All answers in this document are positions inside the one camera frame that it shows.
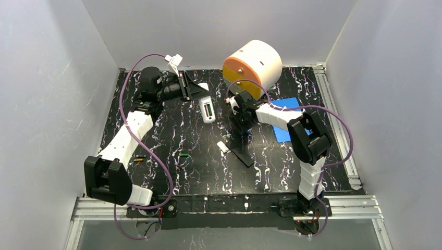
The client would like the white remote control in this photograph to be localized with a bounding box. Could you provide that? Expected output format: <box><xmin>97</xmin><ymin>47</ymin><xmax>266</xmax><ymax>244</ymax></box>
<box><xmin>198</xmin><ymin>83</ymin><xmax>215</xmax><ymax>123</ymax></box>

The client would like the white battery cover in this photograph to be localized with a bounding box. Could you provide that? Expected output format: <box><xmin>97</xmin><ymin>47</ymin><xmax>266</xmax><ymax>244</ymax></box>
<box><xmin>216</xmin><ymin>141</ymin><xmax>230</xmax><ymax>154</ymax></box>

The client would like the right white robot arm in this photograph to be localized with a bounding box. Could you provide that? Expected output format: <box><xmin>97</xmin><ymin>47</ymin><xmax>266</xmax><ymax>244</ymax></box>
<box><xmin>225</xmin><ymin>91</ymin><xmax>333</xmax><ymax>213</ymax></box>

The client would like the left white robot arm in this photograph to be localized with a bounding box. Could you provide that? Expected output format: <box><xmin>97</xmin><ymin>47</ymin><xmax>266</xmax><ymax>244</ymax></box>
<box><xmin>84</xmin><ymin>67</ymin><xmax>214</xmax><ymax>208</ymax></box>

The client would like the black remote control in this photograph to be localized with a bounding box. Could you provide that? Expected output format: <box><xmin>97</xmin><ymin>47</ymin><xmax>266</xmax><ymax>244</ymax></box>
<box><xmin>226</xmin><ymin>140</ymin><xmax>254</xmax><ymax>168</ymax></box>

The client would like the blue rectangular pad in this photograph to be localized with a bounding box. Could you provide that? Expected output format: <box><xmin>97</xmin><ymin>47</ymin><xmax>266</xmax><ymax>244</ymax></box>
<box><xmin>269</xmin><ymin>97</ymin><xmax>312</xmax><ymax>144</ymax></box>

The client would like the round white drawer cabinet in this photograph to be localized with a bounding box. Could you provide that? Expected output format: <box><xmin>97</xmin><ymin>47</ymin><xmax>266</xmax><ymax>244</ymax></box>
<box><xmin>222</xmin><ymin>40</ymin><xmax>283</xmax><ymax>99</ymax></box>

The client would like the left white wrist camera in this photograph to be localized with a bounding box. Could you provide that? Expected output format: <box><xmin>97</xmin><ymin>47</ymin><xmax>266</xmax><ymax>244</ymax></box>
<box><xmin>164</xmin><ymin>54</ymin><xmax>183</xmax><ymax>76</ymax></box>

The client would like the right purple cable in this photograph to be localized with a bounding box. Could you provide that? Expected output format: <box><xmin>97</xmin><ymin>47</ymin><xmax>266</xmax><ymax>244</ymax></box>
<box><xmin>225</xmin><ymin>79</ymin><xmax>354</xmax><ymax>239</ymax></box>

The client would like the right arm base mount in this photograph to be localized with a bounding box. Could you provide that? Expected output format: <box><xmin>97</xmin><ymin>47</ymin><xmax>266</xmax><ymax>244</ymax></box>
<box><xmin>271</xmin><ymin>196</ymin><xmax>333</xmax><ymax>238</ymax></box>

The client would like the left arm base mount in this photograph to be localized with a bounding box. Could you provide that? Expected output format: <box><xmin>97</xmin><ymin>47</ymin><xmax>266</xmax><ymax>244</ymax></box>
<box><xmin>126</xmin><ymin>199</ymin><xmax>178</xmax><ymax>239</ymax></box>

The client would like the aluminium frame rail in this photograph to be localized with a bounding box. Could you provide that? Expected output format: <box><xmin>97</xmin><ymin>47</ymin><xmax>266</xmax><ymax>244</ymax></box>
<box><xmin>64</xmin><ymin>198</ymin><xmax>128</xmax><ymax>249</ymax></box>

